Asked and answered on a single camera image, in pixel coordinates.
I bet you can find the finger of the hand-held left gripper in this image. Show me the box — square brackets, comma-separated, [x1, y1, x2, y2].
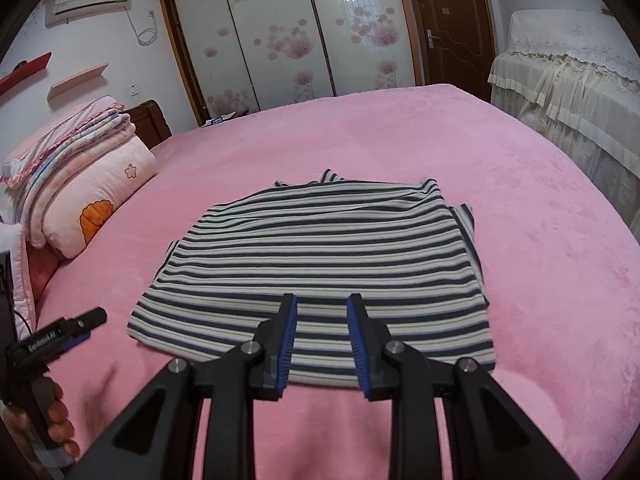
[59, 307, 108, 349]

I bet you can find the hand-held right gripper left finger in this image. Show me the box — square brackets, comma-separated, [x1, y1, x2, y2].
[75, 292, 299, 480]

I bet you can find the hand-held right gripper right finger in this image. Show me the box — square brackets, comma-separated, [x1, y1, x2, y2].
[346, 292, 571, 480]

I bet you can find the grey white striped shirt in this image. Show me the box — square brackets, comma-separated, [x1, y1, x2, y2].
[126, 169, 498, 391]

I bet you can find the person's left hand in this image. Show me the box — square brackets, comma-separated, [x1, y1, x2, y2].
[44, 379, 82, 460]

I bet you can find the pale pink pillow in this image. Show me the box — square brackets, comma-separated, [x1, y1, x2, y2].
[0, 222, 39, 333]

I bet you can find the folded pink cartoon quilt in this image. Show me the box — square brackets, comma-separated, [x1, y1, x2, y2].
[27, 132, 160, 261]

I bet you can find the pink plush bed blanket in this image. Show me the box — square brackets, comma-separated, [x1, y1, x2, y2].
[0, 82, 638, 480]

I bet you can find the folded pastel striped quilt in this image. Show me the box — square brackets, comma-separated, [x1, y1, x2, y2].
[15, 110, 137, 241]

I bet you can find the dark wooden headboard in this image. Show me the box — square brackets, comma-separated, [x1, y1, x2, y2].
[122, 100, 173, 151]

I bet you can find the floral sliding door wardrobe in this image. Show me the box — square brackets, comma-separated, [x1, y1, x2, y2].
[156, 0, 426, 126]

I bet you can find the cream lace covered furniture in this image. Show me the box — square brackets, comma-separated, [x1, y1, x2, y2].
[487, 9, 640, 226]

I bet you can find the brown wooden door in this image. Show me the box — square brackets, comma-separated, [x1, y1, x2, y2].
[402, 0, 498, 106]

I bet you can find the light wooden wall shelf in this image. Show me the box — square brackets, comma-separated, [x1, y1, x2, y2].
[47, 61, 109, 102]

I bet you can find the red wall shelf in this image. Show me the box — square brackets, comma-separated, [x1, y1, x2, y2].
[0, 51, 53, 95]

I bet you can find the white power cable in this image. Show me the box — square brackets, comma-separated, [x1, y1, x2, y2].
[125, 7, 161, 47]

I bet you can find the white wall air conditioner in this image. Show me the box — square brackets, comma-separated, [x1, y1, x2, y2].
[44, 0, 135, 28]

